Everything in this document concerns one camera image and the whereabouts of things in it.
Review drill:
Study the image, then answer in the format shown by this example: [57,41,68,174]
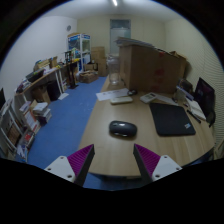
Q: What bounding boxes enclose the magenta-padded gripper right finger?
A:
[133,143,183,185]

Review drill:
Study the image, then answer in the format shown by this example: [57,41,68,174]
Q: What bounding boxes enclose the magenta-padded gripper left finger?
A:
[44,143,96,187]

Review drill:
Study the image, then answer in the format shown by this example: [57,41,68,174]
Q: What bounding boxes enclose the dark grey computer mouse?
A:
[109,120,138,138]

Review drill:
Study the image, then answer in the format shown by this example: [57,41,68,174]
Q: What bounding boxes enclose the black rectangular mouse pad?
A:
[149,102,197,137]

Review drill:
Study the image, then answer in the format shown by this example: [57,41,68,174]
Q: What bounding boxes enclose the stack of books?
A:
[31,101,53,126]

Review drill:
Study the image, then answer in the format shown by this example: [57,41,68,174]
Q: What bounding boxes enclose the white shelf unit with books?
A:
[0,98,38,161]

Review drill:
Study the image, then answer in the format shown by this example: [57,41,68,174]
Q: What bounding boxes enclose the white paper sheet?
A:
[95,88,130,102]
[154,93,179,106]

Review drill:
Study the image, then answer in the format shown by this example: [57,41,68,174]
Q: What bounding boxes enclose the brown box under desk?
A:
[32,85,51,104]

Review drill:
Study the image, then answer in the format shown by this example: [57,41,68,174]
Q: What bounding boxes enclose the black bin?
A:
[46,80,62,102]

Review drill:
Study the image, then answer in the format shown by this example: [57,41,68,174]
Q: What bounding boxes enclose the slim white remote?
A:
[110,96,134,105]

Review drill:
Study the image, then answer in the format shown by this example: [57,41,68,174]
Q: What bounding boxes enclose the long white side desk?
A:
[14,59,81,101]

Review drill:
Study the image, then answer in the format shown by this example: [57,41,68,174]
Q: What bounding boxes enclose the low brown floor box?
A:
[78,70,100,84]

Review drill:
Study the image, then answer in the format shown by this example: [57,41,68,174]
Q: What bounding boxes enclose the black floor stand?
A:
[64,49,79,90]

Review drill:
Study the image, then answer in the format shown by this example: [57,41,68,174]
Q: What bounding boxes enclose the large brown cardboard box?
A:
[118,43,187,94]

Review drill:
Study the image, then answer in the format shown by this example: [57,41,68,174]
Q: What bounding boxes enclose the clear plastic jar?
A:
[107,54,122,86]

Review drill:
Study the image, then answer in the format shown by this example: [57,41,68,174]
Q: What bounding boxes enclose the small open cardboard box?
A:
[169,50,188,79]

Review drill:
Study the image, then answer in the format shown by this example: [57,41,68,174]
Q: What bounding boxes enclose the stacked brown cardboard boxes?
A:
[90,45,108,78]

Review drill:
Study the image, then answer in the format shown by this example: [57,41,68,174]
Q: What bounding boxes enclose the blue and white display cabinet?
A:
[67,32,92,73]

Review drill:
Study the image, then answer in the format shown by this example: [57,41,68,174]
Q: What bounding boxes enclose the grey window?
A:
[109,18,132,56]

